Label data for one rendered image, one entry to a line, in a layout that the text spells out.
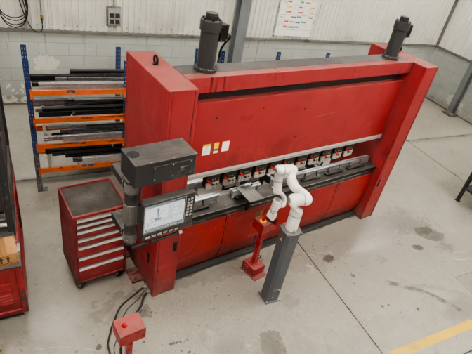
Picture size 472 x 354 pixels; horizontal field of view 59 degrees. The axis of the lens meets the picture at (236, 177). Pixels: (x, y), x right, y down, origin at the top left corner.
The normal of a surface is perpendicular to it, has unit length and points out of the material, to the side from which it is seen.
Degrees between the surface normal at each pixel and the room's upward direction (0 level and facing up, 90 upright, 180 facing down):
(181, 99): 90
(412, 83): 90
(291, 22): 90
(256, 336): 0
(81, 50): 90
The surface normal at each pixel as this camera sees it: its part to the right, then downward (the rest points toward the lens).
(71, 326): 0.17, -0.81
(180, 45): 0.41, 0.57
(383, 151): -0.83, 0.19
